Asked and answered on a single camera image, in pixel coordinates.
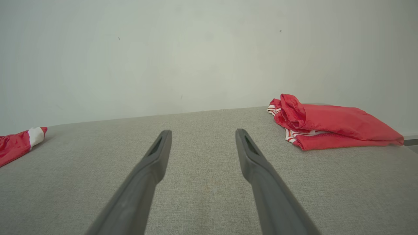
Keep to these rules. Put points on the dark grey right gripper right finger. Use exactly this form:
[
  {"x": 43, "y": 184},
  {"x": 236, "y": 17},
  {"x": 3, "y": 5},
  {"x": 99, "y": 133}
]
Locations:
[{"x": 274, "y": 202}]

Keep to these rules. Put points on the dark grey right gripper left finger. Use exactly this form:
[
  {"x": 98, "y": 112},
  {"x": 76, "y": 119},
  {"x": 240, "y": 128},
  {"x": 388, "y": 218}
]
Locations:
[{"x": 137, "y": 195}]

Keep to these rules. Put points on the red Bulls 23 jersey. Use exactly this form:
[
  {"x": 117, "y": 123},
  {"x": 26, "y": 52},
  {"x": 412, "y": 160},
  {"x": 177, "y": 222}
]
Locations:
[{"x": 336, "y": 124}]

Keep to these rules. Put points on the red shorts with white stripe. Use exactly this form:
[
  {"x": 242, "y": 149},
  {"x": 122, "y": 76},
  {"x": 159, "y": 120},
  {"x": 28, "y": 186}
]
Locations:
[{"x": 14, "y": 143}]

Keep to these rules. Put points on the grey wall baseboard strip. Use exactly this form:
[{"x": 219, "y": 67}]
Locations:
[{"x": 411, "y": 140}]

